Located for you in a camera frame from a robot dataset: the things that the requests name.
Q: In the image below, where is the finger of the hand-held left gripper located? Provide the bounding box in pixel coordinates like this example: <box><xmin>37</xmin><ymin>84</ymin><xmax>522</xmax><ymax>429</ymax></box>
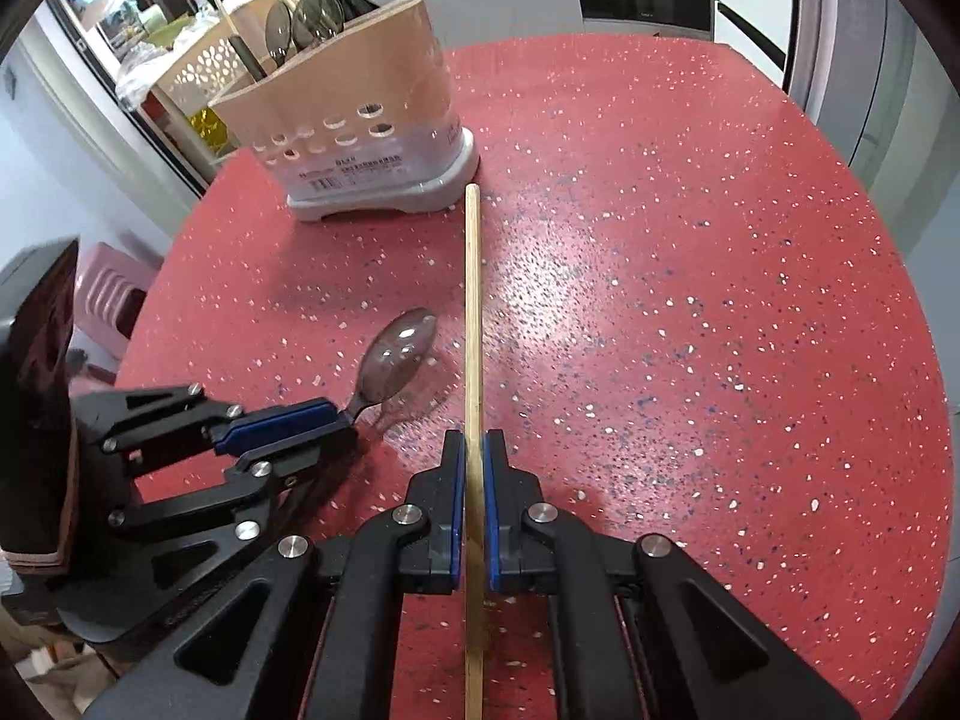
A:
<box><xmin>107</xmin><ymin>427</ymin><xmax>359</xmax><ymax>602</ymax></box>
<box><xmin>96</xmin><ymin>382</ymin><xmax>358</xmax><ymax>460</ymax></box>

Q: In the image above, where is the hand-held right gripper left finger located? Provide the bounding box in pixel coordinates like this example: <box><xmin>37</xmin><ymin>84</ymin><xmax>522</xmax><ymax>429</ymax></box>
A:
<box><xmin>81</xmin><ymin>430</ymin><xmax>467</xmax><ymax>720</ymax></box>

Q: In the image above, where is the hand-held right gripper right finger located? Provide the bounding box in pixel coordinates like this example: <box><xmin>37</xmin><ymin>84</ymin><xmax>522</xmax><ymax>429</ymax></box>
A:
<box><xmin>482</xmin><ymin>427</ymin><xmax>860</xmax><ymax>720</ymax></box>

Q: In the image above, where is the metal spoon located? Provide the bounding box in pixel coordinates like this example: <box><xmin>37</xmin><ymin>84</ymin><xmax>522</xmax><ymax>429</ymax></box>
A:
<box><xmin>292</xmin><ymin>0</ymin><xmax>347</xmax><ymax>53</ymax></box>
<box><xmin>265</xmin><ymin>0</ymin><xmax>295</xmax><ymax>68</ymax></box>
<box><xmin>345</xmin><ymin>306</ymin><xmax>440</xmax><ymax>428</ymax></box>

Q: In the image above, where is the beige utensil holder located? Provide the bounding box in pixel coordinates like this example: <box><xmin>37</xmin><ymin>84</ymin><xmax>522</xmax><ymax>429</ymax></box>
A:
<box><xmin>206</xmin><ymin>0</ymin><xmax>481</xmax><ymax>223</ymax></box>

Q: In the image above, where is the pink plastic stool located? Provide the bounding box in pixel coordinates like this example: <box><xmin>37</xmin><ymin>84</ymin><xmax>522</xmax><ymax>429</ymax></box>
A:
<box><xmin>75</xmin><ymin>240</ymin><xmax>164</xmax><ymax>385</ymax></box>

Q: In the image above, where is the yellow bottle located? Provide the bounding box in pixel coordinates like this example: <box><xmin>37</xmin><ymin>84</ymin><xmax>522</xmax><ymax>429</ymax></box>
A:
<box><xmin>190</xmin><ymin>108</ymin><xmax>230</xmax><ymax>160</ymax></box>

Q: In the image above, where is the clear plastic bag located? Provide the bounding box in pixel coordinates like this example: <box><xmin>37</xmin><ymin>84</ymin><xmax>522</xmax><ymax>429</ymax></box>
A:
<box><xmin>114</xmin><ymin>30</ymin><xmax>170</xmax><ymax>110</ymax></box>

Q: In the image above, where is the white perforated basket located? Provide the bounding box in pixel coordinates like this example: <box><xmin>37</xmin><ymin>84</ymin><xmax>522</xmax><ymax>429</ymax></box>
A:
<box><xmin>148</xmin><ymin>19</ymin><xmax>252</xmax><ymax>160</ymax></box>

